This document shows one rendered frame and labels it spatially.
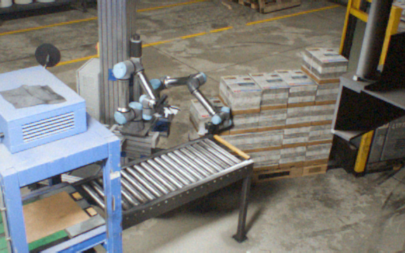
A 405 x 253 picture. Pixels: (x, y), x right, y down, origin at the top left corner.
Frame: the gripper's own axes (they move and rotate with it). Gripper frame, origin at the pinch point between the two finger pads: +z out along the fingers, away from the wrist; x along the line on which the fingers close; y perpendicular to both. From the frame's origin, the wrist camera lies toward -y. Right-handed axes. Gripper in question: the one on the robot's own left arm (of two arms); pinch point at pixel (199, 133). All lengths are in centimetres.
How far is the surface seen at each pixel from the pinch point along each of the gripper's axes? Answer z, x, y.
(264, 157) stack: -78, 9, -46
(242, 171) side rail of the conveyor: 6, 64, -2
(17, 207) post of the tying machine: 191, 86, 57
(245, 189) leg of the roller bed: -1, 63, -22
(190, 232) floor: 28, 30, -77
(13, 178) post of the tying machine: 191, 86, 75
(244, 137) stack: -56, 1, -21
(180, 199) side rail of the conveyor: 68, 64, -3
